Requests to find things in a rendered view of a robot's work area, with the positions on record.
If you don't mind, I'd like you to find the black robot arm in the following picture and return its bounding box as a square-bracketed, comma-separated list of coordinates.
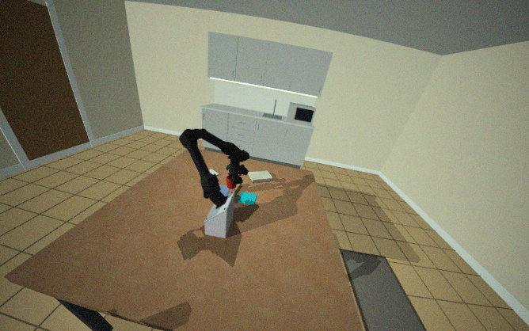
[179, 129, 249, 209]

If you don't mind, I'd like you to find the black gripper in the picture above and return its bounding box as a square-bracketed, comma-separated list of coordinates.
[226, 164, 242, 185]

